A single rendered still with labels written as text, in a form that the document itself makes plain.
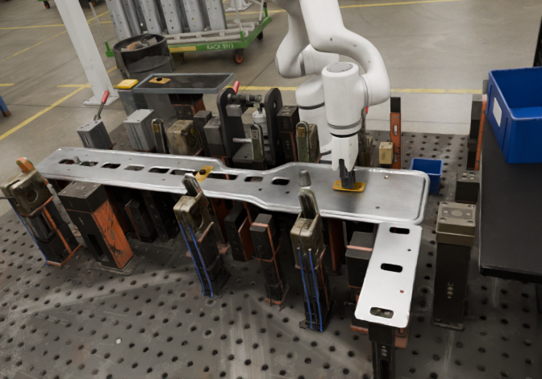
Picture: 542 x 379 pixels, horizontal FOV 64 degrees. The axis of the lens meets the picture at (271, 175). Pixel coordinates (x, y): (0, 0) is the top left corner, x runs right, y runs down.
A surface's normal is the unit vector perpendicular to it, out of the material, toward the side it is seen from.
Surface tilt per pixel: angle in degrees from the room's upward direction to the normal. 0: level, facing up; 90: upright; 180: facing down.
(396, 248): 0
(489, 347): 0
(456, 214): 0
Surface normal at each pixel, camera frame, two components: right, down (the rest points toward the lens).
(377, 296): -0.16, -0.81
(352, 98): 0.28, 0.50
